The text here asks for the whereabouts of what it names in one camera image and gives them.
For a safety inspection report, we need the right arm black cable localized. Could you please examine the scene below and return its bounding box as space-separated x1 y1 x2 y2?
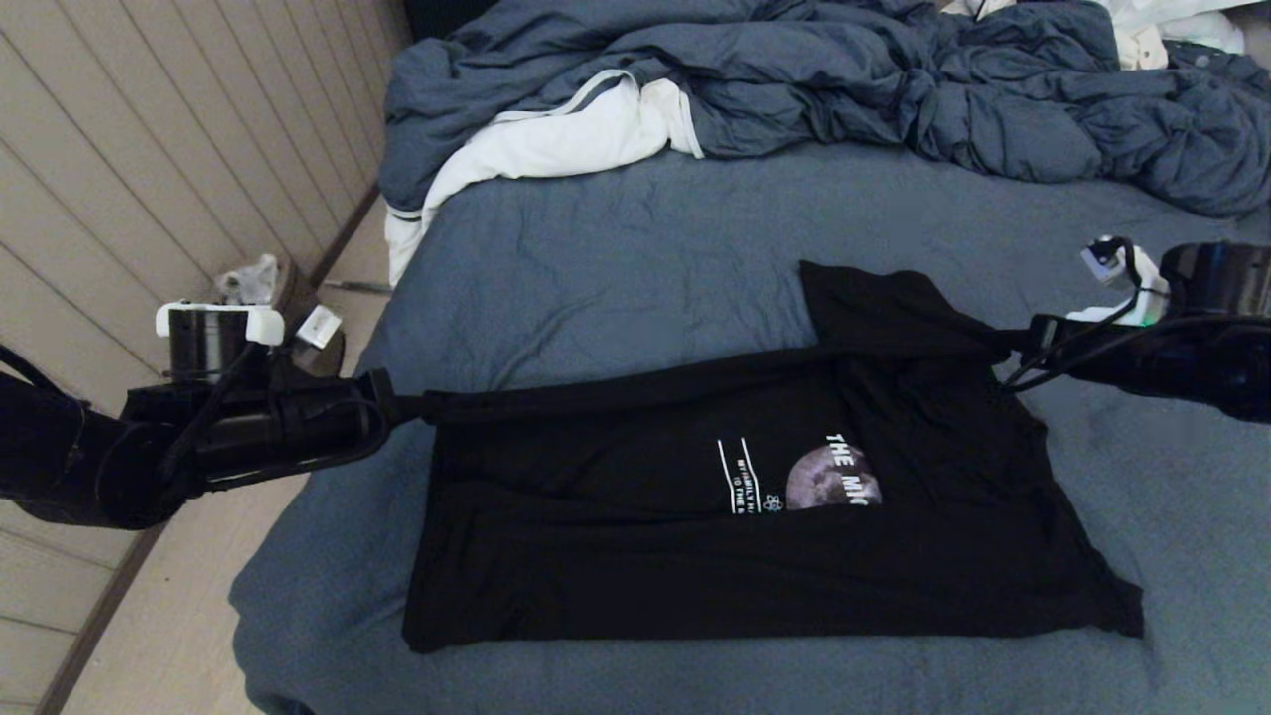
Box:
1001 236 1271 394

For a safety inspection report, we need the crumpled blue duvet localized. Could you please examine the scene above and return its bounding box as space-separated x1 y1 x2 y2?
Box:
377 0 1271 221

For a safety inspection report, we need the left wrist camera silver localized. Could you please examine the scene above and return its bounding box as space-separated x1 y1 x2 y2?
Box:
296 306 345 351

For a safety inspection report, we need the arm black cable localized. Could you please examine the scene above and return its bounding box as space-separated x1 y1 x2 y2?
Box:
1001 236 1271 394
0 343 63 400

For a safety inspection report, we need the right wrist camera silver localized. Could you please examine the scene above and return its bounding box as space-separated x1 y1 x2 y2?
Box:
1080 238 1129 286

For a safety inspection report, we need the blue bed sheet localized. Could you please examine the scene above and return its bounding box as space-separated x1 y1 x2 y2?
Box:
230 144 1271 715

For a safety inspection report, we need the black moon print T-shirt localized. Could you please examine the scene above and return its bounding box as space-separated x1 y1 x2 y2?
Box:
395 260 1145 654

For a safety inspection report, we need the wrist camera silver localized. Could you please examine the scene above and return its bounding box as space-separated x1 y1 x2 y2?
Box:
1080 238 1129 286
296 306 345 351

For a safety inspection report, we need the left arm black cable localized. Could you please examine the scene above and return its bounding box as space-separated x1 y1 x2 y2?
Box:
0 343 63 400

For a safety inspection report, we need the clear plastic bin liner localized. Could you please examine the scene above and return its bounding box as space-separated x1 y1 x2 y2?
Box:
216 254 282 305

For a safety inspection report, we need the right motor cylinder white bracket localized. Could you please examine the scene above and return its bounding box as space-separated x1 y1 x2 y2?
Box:
1067 241 1271 326

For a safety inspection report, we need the black headboard panel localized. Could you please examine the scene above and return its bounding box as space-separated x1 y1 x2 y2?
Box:
402 0 507 46

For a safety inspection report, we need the brown trash bin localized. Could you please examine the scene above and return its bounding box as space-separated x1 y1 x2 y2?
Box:
213 260 347 380

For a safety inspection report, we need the white blanket grey stripe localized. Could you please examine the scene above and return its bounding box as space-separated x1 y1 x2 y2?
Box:
383 71 704 289

